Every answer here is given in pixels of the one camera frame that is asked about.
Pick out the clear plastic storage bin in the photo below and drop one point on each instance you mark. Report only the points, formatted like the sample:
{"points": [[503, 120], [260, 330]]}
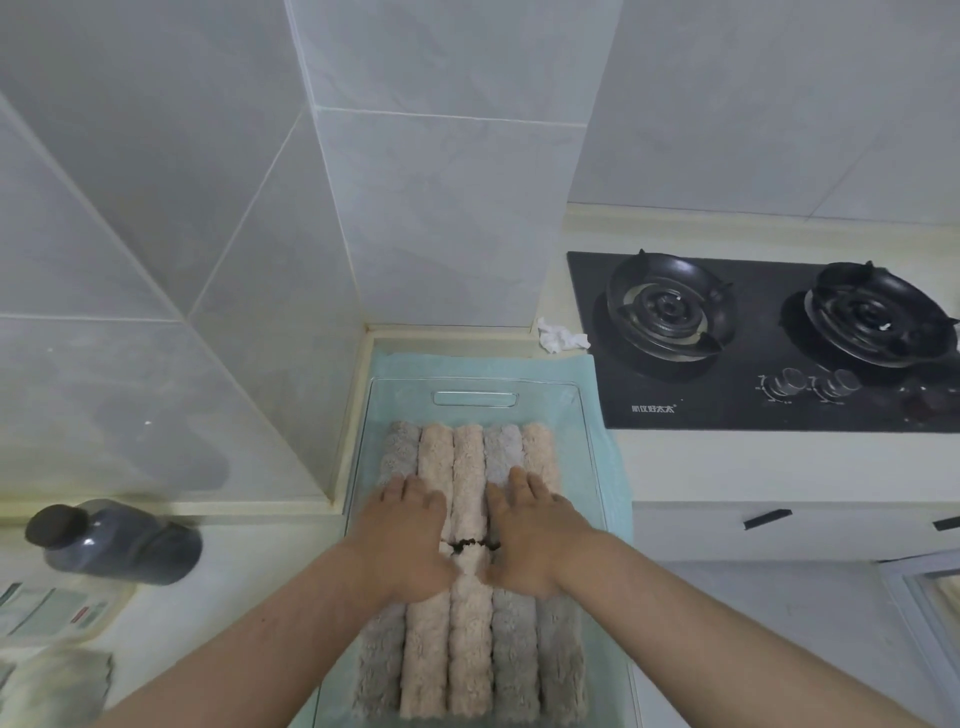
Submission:
{"points": [[390, 364]]}

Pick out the person's right forearm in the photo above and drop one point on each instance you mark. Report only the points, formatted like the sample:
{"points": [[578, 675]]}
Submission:
{"points": [[735, 645]]}

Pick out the clear bottle white cap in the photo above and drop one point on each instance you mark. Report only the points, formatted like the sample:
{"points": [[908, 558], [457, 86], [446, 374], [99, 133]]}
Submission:
{"points": [[52, 611]]}

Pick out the glass door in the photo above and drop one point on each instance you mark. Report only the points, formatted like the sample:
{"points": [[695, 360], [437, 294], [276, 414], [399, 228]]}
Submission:
{"points": [[926, 600]]}

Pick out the white stove cabinet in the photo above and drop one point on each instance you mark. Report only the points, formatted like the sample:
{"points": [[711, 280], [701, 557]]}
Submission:
{"points": [[787, 536]]}

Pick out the person's right hand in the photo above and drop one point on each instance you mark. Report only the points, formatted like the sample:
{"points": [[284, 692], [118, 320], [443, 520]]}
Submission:
{"points": [[536, 540]]}

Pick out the dark bottle black cap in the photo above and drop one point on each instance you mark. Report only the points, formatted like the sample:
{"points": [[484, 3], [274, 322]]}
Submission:
{"points": [[127, 544]]}

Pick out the person's left hand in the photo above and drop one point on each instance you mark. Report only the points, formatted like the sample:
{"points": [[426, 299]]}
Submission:
{"points": [[405, 540]]}

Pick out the person's left forearm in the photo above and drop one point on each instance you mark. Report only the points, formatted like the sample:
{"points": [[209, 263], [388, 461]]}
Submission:
{"points": [[240, 645]]}

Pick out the black gas stove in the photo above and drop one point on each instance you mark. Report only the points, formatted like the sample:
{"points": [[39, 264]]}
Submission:
{"points": [[750, 405]]}

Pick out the white paper wad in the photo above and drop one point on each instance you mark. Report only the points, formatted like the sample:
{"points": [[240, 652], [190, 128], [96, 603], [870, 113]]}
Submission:
{"points": [[559, 339]]}

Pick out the clear plastic tray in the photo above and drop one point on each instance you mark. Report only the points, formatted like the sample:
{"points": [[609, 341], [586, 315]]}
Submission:
{"points": [[480, 405]]}

